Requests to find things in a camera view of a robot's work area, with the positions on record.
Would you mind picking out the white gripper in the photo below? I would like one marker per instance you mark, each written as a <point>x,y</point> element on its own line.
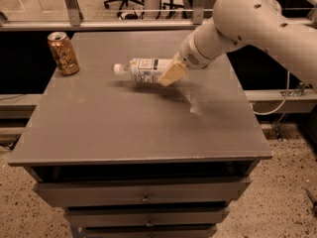
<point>188,55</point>

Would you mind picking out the blue label plastic bottle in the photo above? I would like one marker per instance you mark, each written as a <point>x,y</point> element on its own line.
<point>143,70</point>

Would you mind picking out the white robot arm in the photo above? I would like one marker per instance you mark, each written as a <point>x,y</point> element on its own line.
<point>237,23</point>

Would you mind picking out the orange gold soda can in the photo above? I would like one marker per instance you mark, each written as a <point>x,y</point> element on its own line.
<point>63,53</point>

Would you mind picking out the grey drawer cabinet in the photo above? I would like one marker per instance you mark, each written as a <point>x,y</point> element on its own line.
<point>96,126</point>

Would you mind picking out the grey metal railing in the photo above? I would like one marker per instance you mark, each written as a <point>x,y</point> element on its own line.
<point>91,15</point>

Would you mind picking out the bottom grey drawer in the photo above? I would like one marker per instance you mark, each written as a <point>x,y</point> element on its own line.
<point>169,231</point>

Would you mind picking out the grey drawer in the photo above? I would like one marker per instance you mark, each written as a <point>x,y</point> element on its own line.
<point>169,231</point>
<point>147,217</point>
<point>83,194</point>

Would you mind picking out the middle grey drawer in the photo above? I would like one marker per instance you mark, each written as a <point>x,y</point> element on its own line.
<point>147,217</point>

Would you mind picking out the top grey drawer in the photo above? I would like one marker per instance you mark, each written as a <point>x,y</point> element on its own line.
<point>83,194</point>

